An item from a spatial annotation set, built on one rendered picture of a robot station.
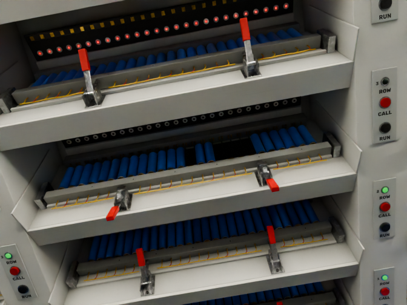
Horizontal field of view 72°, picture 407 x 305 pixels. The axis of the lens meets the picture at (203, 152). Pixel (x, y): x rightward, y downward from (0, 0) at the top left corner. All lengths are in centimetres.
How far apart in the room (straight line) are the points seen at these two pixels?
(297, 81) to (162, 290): 47
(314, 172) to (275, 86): 18
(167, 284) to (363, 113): 49
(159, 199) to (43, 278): 28
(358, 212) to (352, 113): 18
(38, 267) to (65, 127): 28
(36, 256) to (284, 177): 49
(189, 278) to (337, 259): 30
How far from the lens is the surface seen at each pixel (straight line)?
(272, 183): 47
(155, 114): 48
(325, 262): 66
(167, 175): 55
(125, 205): 54
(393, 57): 56
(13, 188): 61
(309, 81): 51
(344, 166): 58
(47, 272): 68
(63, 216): 60
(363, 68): 53
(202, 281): 63
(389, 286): 73
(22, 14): 55
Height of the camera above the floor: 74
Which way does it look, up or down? 16 degrees down
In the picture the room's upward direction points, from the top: 11 degrees counter-clockwise
